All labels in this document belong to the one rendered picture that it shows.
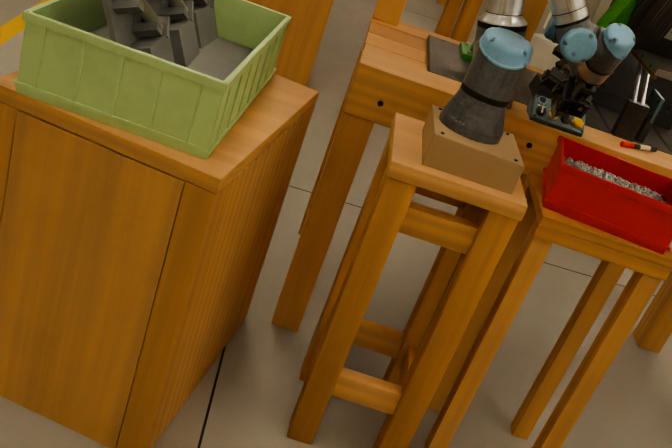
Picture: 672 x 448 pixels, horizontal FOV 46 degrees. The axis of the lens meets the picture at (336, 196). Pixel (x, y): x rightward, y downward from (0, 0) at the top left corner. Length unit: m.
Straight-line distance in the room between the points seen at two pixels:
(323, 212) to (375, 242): 0.52
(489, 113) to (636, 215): 0.44
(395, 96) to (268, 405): 0.92
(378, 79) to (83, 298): 0.94
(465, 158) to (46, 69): 0.89
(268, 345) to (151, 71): 1.14
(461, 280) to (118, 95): 0.87
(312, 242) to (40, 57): 1.05
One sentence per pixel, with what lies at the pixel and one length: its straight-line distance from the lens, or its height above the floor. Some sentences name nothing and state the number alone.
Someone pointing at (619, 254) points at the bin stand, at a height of 0.77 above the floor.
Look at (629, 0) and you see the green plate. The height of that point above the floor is 1.25.
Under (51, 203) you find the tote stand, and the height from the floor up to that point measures 0.58.
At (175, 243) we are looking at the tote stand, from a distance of 1.67.
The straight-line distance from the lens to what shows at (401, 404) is 2.11.
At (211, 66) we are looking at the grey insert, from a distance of 1.95.
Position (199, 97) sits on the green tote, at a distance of 1.58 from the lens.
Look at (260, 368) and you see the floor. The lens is 2.39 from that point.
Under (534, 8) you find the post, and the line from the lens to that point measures 2.76.
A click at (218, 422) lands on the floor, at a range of 2.19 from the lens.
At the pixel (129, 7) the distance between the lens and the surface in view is 1.69.
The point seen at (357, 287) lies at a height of 0.51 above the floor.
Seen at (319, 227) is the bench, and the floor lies 0.38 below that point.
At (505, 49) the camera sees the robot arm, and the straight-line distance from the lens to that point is 1.79.
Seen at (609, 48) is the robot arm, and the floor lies 1.19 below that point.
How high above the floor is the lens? 1.51
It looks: 26 degrees down
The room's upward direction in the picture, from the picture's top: 20 degrees clockwise
